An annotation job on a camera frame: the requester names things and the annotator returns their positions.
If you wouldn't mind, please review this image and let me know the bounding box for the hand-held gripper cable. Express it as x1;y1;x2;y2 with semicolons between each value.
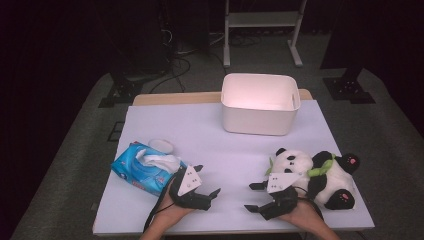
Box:
294;186;325;222
143;186;178;233

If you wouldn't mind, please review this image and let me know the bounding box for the right hand-held gripper cable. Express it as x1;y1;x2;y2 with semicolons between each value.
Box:
294;186;325;222

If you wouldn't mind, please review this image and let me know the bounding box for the white metal stand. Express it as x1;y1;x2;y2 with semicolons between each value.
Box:
223;0;308;69

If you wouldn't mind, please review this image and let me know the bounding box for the person's left hand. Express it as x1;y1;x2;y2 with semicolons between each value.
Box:
155;196;197;224

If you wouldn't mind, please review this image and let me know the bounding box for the dark floor socket plate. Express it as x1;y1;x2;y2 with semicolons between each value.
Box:
107;121;126;143

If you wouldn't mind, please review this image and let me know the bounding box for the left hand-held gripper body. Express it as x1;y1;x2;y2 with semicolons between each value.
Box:
168;165;212;212

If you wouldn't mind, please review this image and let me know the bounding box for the panda plush toy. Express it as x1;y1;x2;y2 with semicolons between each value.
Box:
265;147;361;211

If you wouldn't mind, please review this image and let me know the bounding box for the black stand base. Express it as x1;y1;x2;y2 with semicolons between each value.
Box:
322;67;377;105
98;71;144;109

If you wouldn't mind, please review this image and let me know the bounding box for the blue wet wipes pack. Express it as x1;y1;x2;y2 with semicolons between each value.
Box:
110;138;188;198

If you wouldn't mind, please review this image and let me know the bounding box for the left hand-held gripper cable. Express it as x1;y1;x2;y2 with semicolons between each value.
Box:
143;186;178;233

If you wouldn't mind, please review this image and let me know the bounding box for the person's right hand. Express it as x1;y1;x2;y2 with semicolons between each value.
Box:
278;200;327;233

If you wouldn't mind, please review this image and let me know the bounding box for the white wet wipe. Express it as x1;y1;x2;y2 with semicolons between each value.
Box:
135;148;181;175

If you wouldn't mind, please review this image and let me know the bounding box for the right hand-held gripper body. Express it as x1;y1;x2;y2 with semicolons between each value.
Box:
260;172;303;221

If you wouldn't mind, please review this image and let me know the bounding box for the white plastic storage box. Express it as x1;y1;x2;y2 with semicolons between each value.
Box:
220;72;302;137

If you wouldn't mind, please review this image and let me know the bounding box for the black floor cable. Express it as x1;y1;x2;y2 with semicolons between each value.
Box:
148;56;193;95

